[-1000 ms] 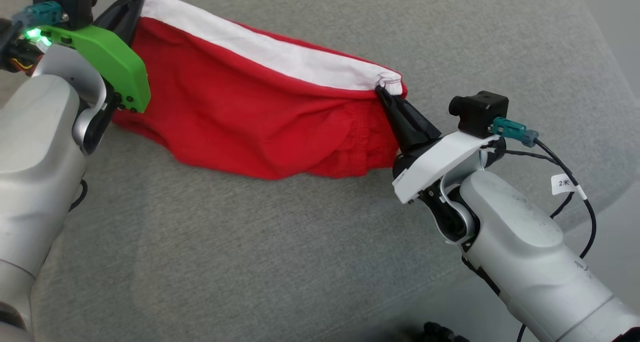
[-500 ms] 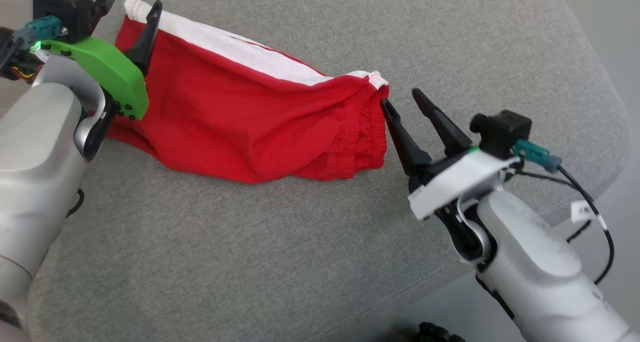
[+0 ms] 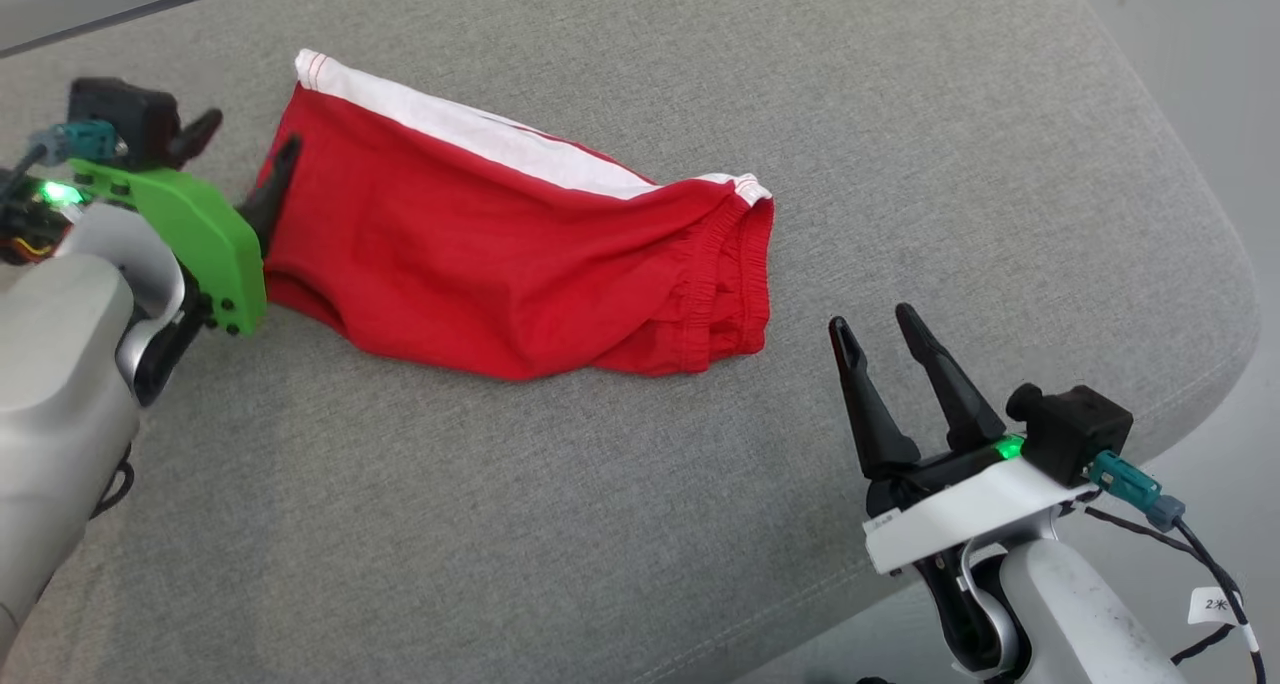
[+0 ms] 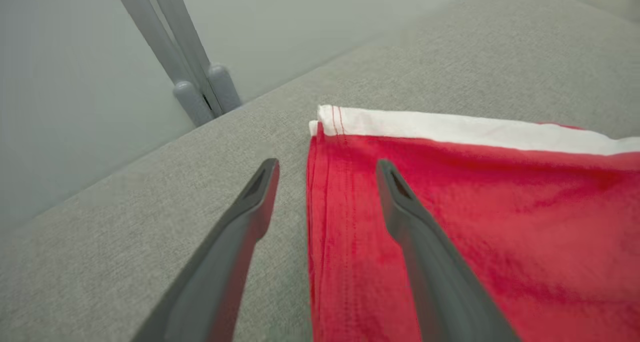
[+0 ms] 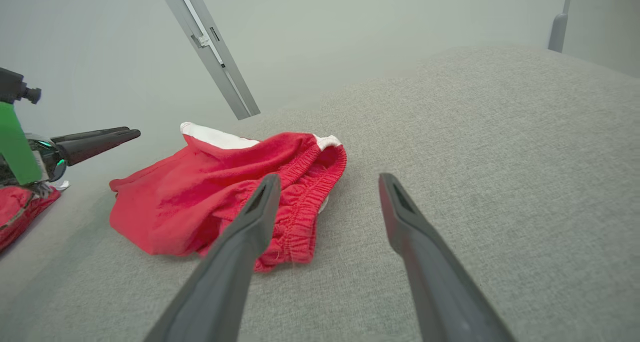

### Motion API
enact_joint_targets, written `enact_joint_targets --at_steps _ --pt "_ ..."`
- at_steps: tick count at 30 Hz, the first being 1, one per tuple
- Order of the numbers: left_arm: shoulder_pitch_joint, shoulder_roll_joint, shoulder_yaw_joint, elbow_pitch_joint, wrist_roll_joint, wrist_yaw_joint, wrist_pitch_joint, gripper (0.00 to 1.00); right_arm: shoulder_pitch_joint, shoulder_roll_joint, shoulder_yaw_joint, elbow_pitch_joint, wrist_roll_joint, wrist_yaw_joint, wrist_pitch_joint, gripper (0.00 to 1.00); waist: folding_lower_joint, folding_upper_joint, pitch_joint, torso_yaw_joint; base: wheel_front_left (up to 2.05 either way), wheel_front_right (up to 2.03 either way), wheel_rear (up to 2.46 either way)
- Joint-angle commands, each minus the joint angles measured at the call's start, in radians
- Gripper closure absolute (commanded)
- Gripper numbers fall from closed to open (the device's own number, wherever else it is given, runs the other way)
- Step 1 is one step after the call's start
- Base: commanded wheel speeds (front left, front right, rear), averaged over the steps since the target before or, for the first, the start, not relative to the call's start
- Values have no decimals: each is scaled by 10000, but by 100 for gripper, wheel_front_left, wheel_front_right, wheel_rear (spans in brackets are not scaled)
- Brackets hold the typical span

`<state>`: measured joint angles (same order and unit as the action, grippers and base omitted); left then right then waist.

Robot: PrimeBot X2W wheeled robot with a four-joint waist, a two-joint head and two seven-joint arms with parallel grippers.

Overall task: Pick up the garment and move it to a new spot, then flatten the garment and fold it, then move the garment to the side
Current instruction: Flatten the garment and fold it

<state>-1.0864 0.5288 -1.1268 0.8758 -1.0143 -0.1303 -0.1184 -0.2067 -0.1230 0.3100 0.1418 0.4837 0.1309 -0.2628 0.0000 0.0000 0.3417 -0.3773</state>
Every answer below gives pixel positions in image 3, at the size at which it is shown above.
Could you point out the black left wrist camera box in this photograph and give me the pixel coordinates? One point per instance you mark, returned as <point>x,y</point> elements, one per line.
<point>125,114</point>

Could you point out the red shorts with white stripes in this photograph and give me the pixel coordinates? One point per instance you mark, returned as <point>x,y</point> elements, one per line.
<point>500,264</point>

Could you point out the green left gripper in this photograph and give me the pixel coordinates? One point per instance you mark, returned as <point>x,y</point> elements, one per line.
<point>200,234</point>

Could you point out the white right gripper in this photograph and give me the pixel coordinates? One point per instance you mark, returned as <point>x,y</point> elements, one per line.
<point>960,514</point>

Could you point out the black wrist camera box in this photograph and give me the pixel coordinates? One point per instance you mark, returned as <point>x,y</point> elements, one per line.
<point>1075,429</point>
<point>125,114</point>

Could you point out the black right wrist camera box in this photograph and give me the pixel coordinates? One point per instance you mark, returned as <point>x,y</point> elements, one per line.
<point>1075,429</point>

